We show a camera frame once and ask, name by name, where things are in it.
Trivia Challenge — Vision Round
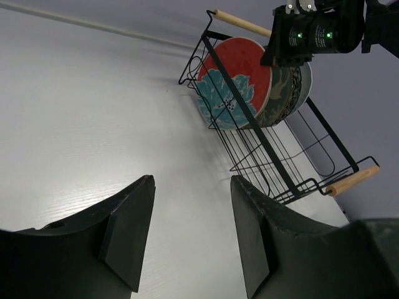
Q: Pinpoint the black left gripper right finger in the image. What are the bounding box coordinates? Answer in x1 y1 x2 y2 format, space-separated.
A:
230 176 398 298

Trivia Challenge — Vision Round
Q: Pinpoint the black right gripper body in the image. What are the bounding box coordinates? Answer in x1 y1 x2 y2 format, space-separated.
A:
260 1 365 68

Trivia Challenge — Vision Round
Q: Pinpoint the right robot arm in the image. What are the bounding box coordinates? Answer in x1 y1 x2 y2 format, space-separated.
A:
260 0 398 68

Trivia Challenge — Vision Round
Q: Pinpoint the green plate with bird pattern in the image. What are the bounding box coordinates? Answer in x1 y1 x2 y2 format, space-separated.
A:
256 67 292 128

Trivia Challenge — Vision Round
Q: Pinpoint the black wire dish rack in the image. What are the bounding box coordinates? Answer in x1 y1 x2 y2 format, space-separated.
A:
178 24 380 204

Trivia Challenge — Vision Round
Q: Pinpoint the red plate with teal flower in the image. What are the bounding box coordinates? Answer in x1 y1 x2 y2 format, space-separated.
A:
196 37 274 131

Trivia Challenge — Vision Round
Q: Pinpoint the blue floral white plate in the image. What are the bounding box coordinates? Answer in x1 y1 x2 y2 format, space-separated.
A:
280 67 302 120

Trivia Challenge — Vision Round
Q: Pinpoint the pale blue plain plate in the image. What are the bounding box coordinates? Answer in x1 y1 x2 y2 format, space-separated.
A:
291 62 312 114

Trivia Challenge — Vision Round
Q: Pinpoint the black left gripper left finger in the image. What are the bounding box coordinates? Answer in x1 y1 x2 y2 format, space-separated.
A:
1 175 155 298

